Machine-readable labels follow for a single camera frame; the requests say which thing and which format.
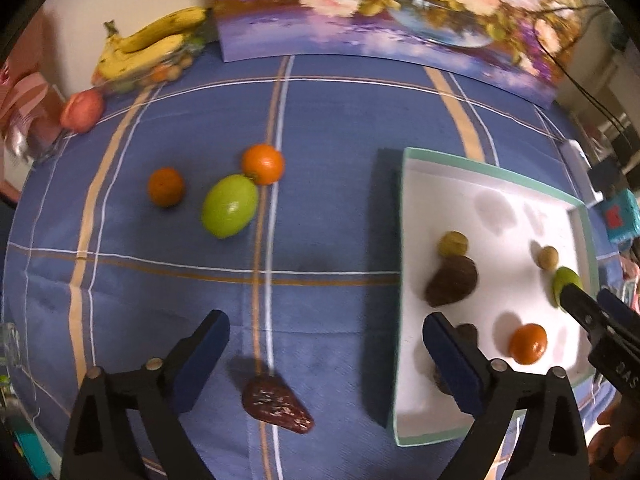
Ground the small orange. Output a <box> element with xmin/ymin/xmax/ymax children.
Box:
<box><xmin>147</xmin><ymin>167</ymin><xmax>186</xmax><ymax>208</ymax></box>

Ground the flower painting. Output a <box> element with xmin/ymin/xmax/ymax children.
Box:
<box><xmin>210</xmin><ymin>0</ymin><xmax>608</xmax><ymax>106</ymax></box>

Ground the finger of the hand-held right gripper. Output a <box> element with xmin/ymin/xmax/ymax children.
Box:
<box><xmin>597</xmin><ymin>287</ymin><xmax>640</xmax><ymax>336</ymax></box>
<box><xmin>559</xmin><ymin>284</ymin><xmax>613</xmax><ymax>343</ymax></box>

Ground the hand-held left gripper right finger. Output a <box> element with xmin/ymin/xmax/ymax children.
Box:
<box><xmin>422</xmin><ymin>311</ymin><xmax>588</xmax><ymax>480</ymax></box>

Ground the dark brown avocado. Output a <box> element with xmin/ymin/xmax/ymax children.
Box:
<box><xmin>424</xmin><ymin>255</ymin><xmax>479</xmax><ymax>309</ymax></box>

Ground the glass fruit bowl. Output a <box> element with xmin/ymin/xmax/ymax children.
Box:
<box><xmin>92</xmin><ymin>35</ymin><xmax>206</xmax><ymax>96</ymax></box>

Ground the person's right hand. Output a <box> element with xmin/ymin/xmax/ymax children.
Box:
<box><xmin>587</xmin><ymin>400</ymin><xmax>640</xmax><ymax>476</ymax></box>

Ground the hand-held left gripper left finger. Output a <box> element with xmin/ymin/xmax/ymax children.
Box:
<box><xmin>61</xmin><ymin>310</ymin><xmax>232</xmax><ymax>480</ymax></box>

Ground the yellow banana bunch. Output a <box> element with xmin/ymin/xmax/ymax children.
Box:
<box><xmin>91</xmin><ymin>6</ymin><xmax>211</xmax><ymax>83</ymax></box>

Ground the olive longan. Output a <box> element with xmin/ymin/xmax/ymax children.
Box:
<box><xmin>438</xmin><ymin>230</ymin><xmax>470</xmax><ymax>258</ymax></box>

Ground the green jujube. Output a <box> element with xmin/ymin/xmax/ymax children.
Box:
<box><xmin>201</xmin><ymin>174</ymin><xmax>259</xmax><ymax>239</ymax></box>
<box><xmin>551</xmin><ymin>266</ymin><xmax>583</xmax><ymax>309</ymax></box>

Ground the white tray with teal rim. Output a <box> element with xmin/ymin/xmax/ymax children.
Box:
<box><xmin>387</xmin><ymin>147</ymin><xmax>599</xmax><ymax>448</ymax></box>

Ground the black charger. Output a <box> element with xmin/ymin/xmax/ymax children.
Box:
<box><xmin>587</xmin><ymin>160</ymin><xmax>626</xmax><ymax>196</ymax></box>

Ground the reddish brown date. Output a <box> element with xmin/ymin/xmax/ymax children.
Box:
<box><xmin>242</xmin><ymin>376</ymin><xmax>316</xmax><ymax>434</ymax></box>

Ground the white power strip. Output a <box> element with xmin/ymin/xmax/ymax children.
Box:
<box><xmin>560</xmin><ymin>137</ymin><xmax>603</xmax><ymax>206</ymax></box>

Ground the blue plaid tablecloth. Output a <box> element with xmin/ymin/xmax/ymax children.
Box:
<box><xmin>2</xmin><ymin>52</ymin><xmax>640</xmax><ymax>480</ymax></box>

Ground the black charger cable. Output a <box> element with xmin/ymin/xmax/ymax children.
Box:
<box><xmin>535</xmin><ymin>2</ymin><xmax>640</xmax><ymax>151</ymax></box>

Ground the large orange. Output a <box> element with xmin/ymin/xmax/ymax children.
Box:
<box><xmin>508</xmin><ymin>323</ymin><xmax>548</xmax><ymax>365</ymax></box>

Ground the medium orange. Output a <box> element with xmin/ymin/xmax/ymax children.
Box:
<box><xmin>241</xmin><ymin>143</ymin><xmax>286</xmax><ymax>186</ymax></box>

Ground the red apple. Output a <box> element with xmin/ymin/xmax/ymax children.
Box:
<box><xmin>60</xmin><ymin>89</ymin><xmax>106</xmax><ymax>134</ymax></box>

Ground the teal toy box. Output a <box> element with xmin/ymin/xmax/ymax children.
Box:
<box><xmin>600</xmin><ymin>191</ymin><xmax>640</xmax><ymax>243</ymax></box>

